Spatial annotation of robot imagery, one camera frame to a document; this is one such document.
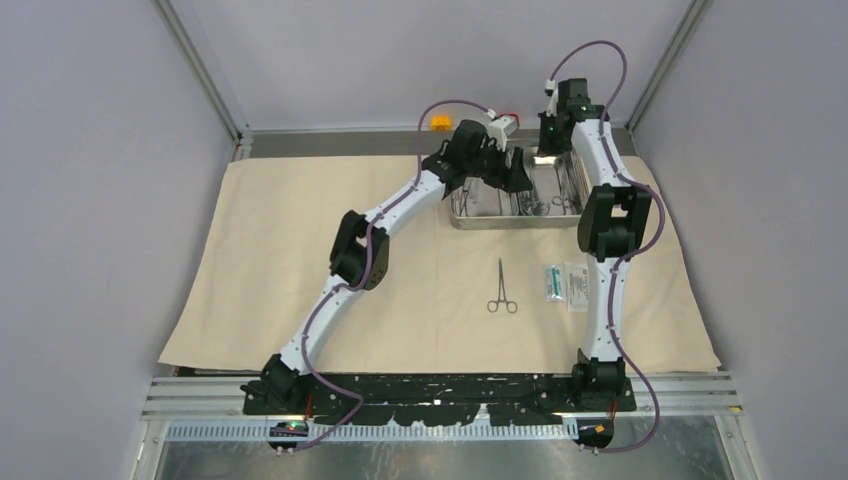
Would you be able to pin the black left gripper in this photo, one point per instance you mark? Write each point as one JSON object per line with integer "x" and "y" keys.
{"x": 507, "y": 179}

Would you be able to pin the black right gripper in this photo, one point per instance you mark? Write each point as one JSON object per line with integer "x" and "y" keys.
{"x": 546, "y": 147}

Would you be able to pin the steel mesh instrument tray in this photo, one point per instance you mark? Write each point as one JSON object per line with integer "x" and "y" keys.
{"x": 498, "y": 210}

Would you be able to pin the steel hemostat clamp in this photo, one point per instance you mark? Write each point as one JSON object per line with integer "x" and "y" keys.
{"x": 501, "y": 302}

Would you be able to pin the green white sterile packet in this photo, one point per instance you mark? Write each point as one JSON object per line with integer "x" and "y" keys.
{"x": 554, "y": 281}

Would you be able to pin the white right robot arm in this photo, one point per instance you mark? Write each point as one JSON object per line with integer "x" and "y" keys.
{"x": 610, "y": 230}

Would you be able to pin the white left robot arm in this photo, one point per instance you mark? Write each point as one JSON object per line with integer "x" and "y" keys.
{"x": 359, "y": 257}

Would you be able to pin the steel forceps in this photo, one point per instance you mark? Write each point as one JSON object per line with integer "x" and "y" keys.
{"x": 467, "y": 196}

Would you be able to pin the yellow block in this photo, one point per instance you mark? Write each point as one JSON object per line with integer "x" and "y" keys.
{"x": 440, "y": 123}

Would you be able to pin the steel scissors pile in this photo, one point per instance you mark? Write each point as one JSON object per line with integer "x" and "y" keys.
{"x": 555, "y": 192}

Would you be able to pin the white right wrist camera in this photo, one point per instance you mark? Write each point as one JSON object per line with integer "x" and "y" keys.
{"x": 552, "y": 92}

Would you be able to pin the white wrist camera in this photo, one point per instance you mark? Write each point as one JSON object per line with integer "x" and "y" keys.
{"x": 552, "y": 92}
{"x": 499, "y": 129}

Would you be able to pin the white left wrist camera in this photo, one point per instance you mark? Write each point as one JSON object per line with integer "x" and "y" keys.
{"x": 499, "y": 129}

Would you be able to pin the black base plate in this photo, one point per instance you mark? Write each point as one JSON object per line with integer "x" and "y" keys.
{"x": 433, "y": 399}

